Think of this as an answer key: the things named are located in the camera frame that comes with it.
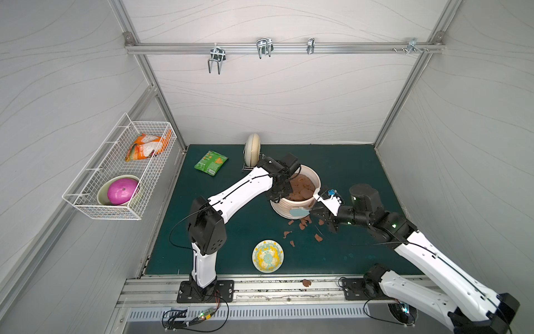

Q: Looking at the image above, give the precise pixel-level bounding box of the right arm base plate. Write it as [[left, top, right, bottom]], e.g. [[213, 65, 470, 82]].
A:
[[338, 277, 376, 301]]

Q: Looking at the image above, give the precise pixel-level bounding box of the right base wiring bundle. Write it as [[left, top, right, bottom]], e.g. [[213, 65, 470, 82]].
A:
[[337, 273, 418, 326]]

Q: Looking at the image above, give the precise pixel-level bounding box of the base wiring bundle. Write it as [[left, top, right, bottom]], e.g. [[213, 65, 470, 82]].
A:
[[160, 287, 230, 333], [337, 273, 418, 326]]

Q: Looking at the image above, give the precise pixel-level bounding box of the brown clay mud lump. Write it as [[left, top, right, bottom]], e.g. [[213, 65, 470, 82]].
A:
[[286, 175, 316, 202]]

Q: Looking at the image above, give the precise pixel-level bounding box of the metal bracket hook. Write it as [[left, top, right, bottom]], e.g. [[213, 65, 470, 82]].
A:
[[392, 38, 430, 55]]

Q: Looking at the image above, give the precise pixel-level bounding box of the white wire wall basket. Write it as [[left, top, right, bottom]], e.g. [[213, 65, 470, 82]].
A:
[[62, 114, 177, 220]]

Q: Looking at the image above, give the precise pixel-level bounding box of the white ceramic pot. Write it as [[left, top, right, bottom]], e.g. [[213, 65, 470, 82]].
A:
[[270, 165, 321, 220]]

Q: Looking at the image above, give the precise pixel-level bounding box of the cream plate on edge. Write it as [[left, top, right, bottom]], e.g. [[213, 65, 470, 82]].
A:
[[243, 133, 261, 166]]

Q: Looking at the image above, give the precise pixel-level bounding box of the left base wiring bundle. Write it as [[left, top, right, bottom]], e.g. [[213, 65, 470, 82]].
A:
[[160, 287, 230, 333]]

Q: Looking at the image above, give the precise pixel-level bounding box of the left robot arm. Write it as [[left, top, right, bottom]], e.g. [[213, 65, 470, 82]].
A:
[[187, 153, 301, 289]]

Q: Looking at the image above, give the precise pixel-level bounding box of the metal loop hook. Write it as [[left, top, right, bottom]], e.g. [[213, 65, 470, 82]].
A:
[[256, 38, 274, 59]]

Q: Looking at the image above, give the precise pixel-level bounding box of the green table mat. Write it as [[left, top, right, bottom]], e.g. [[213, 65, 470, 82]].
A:
[[145, 144, 419, 275]]

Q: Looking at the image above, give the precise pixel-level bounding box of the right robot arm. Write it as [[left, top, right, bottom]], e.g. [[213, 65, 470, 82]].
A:
[[312, 184, 520, 333]]

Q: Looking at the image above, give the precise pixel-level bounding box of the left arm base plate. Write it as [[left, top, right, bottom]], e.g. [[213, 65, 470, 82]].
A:
[[177, 279, 235, 304]]

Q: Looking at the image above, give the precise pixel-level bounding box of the aluminium top rail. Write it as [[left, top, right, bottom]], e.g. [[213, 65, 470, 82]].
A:
[[125, 41, 446, 56]]

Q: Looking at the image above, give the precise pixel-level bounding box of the yellow teal patterned bowl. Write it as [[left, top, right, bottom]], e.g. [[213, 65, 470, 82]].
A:
[[252, 240, 285, 274]]

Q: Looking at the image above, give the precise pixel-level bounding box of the orange white snack bag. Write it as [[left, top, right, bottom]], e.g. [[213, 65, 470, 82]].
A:
[[125, 129, 172, 162]]

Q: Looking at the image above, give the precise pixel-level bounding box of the double metal hook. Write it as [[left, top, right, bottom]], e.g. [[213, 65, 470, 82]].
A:
[[207, 46, 226, 75]]

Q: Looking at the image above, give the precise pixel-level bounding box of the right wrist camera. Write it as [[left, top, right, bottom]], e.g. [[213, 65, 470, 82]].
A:
[[312, 189, 343, 217]]

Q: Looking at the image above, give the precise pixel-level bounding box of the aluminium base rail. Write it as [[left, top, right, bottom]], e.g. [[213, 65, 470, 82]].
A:
[[116, 273, 435, 309]]

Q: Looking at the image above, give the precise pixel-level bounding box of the small metal clip hook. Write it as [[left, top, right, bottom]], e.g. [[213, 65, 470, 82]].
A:
[[307, 38, 315, 55]]

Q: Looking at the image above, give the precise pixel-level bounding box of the wire plate stand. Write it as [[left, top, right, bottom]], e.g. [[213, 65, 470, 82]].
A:
[[242, 152, 265, 172]]

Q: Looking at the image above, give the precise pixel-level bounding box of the green snack packet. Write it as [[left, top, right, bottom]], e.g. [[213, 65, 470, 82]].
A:
[[194, 150, 228, 176]]

